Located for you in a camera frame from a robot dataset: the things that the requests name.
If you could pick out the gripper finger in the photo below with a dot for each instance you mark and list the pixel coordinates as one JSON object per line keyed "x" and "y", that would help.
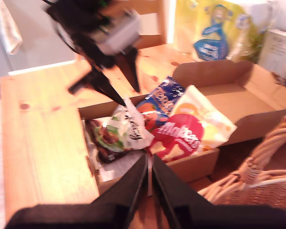
{"x": 171, "y": 190}
{"x": 132, "y": 69}
{"x": 131, "y": 190}
{"x": 102, "y": 86}

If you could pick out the white green Galaxy egg bag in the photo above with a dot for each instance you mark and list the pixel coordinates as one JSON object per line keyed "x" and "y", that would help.
{"x": 124, "y": 167}
{"x": 124, "y": 133}

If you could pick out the woven wicker basket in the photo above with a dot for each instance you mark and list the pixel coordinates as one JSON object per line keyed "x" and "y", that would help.
{"x": 264, "y": 190}

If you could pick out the brown cardboard box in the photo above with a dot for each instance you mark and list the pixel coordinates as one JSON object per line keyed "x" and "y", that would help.
{"x": 228, "y": 100}

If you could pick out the white Porlex box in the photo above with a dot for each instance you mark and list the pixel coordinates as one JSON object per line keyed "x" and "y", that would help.
{"x": 276, "y": 52}

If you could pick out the blue Terry's orange egg bag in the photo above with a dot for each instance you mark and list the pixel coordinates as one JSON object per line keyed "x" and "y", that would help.
{"x": 162, "y": 100}

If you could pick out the white red Maltesers bag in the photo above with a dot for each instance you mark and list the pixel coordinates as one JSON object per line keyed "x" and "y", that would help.
{"x": 181, "y": 136}

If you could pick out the yellow toilet roll pack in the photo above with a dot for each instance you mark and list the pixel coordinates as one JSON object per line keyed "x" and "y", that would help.
{"x": 217, "y": 35}

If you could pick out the white hanging cloth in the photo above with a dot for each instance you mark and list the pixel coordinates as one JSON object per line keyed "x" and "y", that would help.
{"x": 10, "y": 31}

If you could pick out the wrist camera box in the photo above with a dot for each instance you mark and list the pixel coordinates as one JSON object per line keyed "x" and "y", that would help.
{"x": 120, "y": 35}

